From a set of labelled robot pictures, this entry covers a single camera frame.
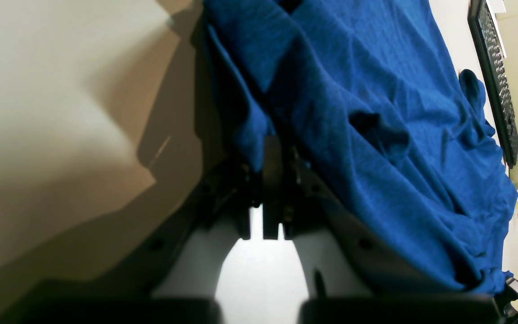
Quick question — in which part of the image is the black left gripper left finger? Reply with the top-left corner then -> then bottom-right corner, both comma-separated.
0,157 -> 262,324

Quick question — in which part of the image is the dark blue t-shirt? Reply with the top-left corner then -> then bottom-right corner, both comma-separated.
203,0 -> 518,294

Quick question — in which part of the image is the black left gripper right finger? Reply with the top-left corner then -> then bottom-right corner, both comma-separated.
263,136 -> 504,324

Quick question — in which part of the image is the black computer keyboard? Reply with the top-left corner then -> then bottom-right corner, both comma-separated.
467,0 -> 518,169

